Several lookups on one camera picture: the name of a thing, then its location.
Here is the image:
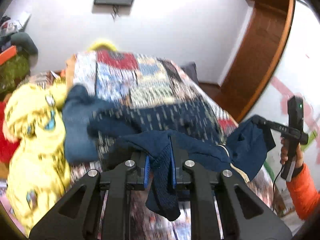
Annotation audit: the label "navy patterned hooded jacket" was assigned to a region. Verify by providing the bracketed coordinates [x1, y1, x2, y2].
[87, 99, 275, 221]

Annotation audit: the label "orange right sleeve forearm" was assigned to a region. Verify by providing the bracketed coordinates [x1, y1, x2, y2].
[286, 164, 319, 220]

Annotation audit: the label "right hand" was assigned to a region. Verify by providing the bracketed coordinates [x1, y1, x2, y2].
[280, 138, 304, 168]

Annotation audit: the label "yellow cartoon blanket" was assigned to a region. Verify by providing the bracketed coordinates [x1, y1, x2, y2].
[2, 41, 119, 237]

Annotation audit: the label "blue denim jeans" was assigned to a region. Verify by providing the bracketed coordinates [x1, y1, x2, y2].
[62, 85, 120, 165]

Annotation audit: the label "brown wooden door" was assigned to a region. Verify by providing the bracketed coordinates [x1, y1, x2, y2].
[200, 0, 294, 122]

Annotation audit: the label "dark blue pillow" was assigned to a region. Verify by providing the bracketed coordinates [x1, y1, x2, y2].
[180, 62, 199, 85]

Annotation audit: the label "red cloth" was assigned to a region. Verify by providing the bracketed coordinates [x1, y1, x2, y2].
[0, 102, 20, 164]

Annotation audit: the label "colourful patchwork bedspread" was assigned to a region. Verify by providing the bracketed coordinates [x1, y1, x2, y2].
[64, 49, 278, 240]

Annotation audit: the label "orange box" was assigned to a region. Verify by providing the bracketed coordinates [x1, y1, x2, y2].
[0, 46, 17, 65]

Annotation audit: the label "dark green cushion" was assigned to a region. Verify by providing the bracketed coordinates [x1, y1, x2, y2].
[10, 32, 38, 55]

